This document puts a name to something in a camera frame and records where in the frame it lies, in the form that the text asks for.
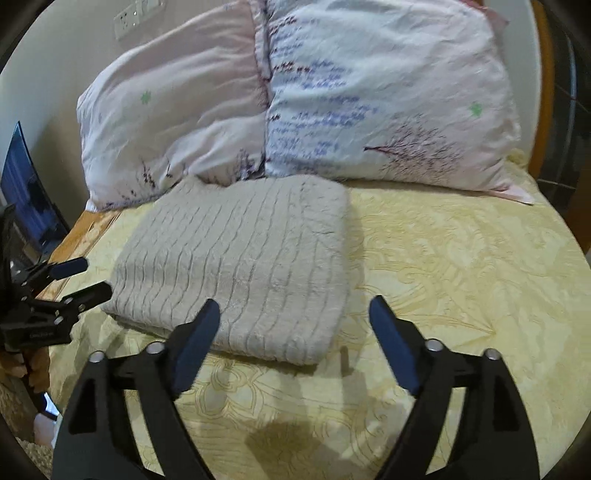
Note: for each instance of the yellow patterned bed sheet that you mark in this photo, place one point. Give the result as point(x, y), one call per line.
point(438, 286)

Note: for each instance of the tree print pillow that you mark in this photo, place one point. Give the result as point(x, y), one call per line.
point(392, 92)

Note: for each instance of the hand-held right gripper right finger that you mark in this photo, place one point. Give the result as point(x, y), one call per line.
point(392, 346)

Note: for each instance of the white wall socket plate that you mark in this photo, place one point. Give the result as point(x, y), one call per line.
point(126, 23)

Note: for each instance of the wooden bed side rail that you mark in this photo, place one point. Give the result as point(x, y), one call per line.
point(81, 235)

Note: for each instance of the pink floral pillow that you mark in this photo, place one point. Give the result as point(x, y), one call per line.
point(171, 106)

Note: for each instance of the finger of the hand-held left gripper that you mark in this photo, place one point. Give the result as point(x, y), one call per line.
point(69, 267)
point(90, 295)

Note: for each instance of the dark flat screen monitor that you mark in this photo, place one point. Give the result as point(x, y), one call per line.
point(30, 194)

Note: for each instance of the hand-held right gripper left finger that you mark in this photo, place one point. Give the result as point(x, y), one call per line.
point(194, 350)

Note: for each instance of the dark furniture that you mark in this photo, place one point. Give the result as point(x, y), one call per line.
point(570, 138)

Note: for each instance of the person's left hand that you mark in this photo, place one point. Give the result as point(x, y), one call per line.
point(18, 367)

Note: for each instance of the grey knitted sweater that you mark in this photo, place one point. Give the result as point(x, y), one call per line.
point(240, 258)

